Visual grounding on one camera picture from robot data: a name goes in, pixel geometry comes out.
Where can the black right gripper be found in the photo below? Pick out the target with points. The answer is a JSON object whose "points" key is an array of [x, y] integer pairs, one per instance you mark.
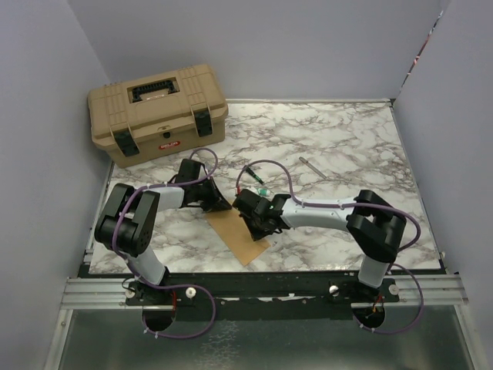
{"points": [[255, 234]]}

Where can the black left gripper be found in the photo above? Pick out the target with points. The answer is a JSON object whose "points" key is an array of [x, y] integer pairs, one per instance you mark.
{"points": [[216, 202]]}

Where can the brown paper envelope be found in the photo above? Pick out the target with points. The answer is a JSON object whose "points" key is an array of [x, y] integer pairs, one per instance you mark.
{"points": [[234, 233]]}

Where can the green black glue pen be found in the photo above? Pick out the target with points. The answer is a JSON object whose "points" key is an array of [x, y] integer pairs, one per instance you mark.
{"points": [[253, 175]]}

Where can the white green glue stick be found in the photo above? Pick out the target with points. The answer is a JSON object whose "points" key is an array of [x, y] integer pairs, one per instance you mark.
{"points": [[263, 192]]}

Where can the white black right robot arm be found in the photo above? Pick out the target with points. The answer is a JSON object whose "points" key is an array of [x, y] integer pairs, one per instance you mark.
{"points": [[373, 223]]}

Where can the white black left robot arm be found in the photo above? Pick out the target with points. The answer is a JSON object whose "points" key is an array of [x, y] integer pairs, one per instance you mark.
{"points": [[127, 220]]}

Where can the silver metal pen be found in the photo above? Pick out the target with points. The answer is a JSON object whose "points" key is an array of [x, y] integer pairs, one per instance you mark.
{"points": [[312, 167]]}

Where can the tan plastic toolbox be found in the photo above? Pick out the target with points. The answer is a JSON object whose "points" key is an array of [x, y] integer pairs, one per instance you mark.
{"points": [[144, 119]]}

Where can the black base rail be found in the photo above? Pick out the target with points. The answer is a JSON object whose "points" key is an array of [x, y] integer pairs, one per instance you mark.
{"points": [[260, 296]]}

